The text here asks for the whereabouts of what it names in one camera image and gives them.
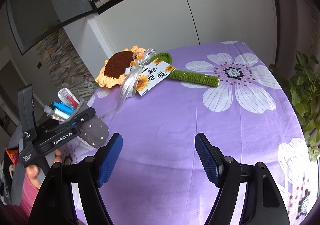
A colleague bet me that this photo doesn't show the purple floral tablecloth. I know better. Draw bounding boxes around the purple floral tablecloth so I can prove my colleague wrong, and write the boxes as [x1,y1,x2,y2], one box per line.
[56,40,318,225]

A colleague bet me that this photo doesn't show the red gel pen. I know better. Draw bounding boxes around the red gel pen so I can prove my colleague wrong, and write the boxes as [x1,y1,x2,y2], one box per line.
[57,88,80,109]

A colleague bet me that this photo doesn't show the sunflower gift tag card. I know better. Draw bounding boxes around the sunflower gift tag card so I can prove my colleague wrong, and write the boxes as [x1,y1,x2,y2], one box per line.
[136,58,176,96]

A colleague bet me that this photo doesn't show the grey white pen holder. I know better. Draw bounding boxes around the grey white pen holder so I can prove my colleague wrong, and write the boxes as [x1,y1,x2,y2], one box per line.
[61,99,109,149]

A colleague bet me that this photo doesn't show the pink patterned pen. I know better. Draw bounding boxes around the pink patterned pen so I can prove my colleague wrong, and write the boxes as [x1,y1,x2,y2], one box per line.
[51,114,65,122]

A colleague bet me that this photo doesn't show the crochet sunflower with green stem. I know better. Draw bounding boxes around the crochet sunflower with green stem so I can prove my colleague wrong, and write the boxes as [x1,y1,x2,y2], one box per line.
[95,46,221,88]

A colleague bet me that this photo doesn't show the person's left hand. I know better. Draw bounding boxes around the person's left hand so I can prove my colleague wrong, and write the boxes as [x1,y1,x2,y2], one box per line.
[26,149,62,189]

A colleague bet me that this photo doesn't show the white bookshelf cabinet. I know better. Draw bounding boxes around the white bookshelf cabinet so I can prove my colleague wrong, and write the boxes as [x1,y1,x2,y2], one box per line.
[64,0,277,76]

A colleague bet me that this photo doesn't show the green potted vine plant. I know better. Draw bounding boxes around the green potted vine plant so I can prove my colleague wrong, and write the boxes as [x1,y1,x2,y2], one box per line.
[269,34,319,162]

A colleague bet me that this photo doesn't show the translucent frosted pen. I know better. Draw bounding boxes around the translucent frosted pen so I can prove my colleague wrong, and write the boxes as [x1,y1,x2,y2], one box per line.
[44,105,54,116]

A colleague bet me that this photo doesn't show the blue pen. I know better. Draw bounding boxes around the blue pen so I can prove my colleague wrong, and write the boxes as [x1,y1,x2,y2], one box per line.
[51,102,74,115]

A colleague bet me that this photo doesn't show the stack of old books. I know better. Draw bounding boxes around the stack of old books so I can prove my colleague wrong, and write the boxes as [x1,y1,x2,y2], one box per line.
[37,29,98,98]

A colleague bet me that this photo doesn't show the dark glass cabinet door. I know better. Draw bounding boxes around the dark glass cabinet door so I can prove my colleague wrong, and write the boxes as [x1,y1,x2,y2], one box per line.
[5,0,96,54]

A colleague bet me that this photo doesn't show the light green pen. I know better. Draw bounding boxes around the light green pen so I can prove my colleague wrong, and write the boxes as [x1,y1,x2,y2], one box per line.
[54,108,70,120]

